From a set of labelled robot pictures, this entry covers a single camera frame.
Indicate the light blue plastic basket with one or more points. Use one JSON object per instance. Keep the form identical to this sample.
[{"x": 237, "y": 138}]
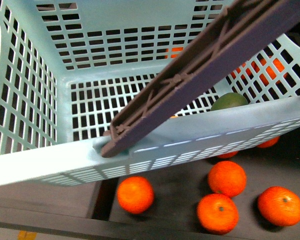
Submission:
[{"x": 67, "y": 67}]

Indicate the orange tangerine right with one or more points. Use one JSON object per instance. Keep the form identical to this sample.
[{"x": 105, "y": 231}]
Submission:
[{"x": 279, "y": 206}]

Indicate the orange tangerine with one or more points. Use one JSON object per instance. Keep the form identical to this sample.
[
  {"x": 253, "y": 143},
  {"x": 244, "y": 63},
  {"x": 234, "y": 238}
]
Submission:
[
  {"x": 135, "y": 195},
  {"x": 227, "y": 178},
  {"x": 217, "y": 213},
  {"x": 279, "y": 206}
]

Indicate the orange tangerine middle lower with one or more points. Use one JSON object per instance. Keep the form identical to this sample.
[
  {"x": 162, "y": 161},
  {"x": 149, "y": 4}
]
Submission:
[{"x": 217, "y": 213}]

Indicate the orange tangerine front left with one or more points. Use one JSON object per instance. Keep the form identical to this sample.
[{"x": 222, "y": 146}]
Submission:
[{"x": 135, "y": 195}]

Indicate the grey basket handle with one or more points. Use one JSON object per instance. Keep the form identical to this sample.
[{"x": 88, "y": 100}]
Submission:
[{"x": 240, "y": 31}]

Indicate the orange tangerine middle upper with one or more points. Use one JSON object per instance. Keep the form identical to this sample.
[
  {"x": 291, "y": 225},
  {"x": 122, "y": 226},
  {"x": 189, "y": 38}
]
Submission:
[{"x": 227, "y": 178}]

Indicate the green avocado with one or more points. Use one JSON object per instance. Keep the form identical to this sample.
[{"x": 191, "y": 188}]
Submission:
[{"x": 229, "y": 100}]

